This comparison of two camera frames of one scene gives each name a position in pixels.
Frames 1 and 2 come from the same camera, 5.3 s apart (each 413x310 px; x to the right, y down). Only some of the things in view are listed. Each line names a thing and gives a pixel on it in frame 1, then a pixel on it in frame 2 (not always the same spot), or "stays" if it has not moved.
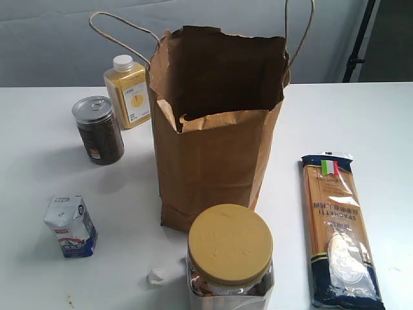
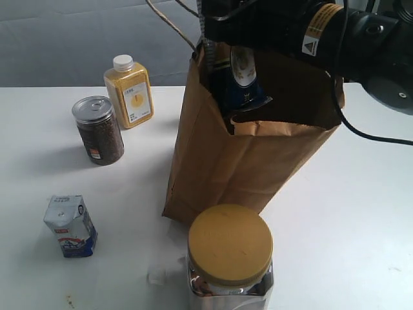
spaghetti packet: (344, 270) → (237, 86)
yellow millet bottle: (128, 84) stays
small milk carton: (68, 218) stays
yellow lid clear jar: (230, 259) stays
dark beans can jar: (100, 130) stays
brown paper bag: (216, 95) → (256, 165)
